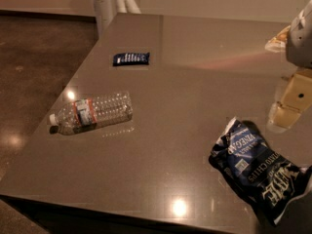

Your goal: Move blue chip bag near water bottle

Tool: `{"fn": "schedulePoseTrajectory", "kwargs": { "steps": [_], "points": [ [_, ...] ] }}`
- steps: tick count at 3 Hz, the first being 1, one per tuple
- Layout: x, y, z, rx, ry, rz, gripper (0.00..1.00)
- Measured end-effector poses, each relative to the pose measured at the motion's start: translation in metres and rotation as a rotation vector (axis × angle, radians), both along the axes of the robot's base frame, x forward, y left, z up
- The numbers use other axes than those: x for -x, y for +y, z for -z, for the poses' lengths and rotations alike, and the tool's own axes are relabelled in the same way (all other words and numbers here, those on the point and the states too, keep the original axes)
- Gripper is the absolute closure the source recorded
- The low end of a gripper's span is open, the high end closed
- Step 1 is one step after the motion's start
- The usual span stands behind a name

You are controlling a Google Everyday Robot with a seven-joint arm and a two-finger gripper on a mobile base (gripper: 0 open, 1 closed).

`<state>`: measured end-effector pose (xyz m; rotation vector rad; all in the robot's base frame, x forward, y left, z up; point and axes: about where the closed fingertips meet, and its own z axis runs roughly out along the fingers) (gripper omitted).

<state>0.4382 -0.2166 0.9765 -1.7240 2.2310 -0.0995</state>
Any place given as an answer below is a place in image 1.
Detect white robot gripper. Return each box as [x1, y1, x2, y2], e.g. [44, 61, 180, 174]
[264, 0, 312, 134]

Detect blue potato chip bag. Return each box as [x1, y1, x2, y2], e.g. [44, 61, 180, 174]
[209, 118, 312, 226]

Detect clear plastic water bottle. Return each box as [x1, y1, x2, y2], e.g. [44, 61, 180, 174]
[49, 92, 133, 136]

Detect small blue snack packet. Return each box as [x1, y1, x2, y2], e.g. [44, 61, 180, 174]
[113, 53, 150, 66]

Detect white pipes in background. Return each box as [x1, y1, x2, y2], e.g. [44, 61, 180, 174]
[93, 0, 141, 37]

